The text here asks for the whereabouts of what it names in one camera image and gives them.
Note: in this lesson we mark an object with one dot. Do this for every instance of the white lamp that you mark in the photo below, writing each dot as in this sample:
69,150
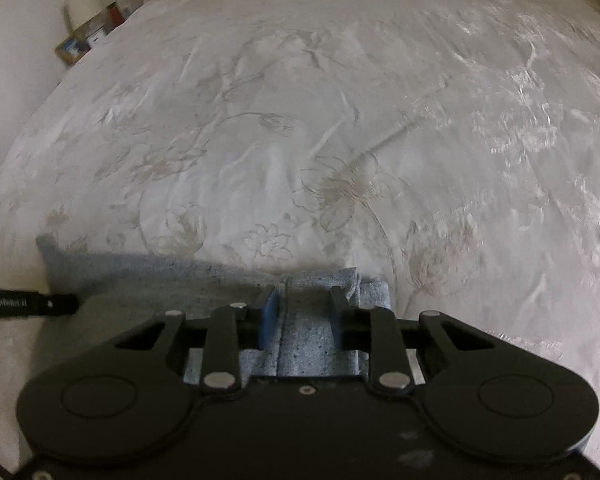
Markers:
82,11

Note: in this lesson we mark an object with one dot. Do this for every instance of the grey sweatpants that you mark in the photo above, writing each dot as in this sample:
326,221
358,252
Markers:
205,299

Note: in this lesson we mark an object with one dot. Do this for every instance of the wooden bedside shelf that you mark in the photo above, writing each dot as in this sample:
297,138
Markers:
83,39

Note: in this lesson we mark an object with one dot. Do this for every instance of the white embroidered bedspread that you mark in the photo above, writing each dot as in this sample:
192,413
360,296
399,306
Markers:
446,152

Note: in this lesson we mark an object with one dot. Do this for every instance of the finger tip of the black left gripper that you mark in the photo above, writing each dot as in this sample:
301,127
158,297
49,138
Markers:
23,304

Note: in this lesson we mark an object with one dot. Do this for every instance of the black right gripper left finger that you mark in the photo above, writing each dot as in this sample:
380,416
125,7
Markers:
232,330

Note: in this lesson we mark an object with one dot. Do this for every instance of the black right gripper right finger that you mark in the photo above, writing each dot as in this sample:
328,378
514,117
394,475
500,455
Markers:
376,333

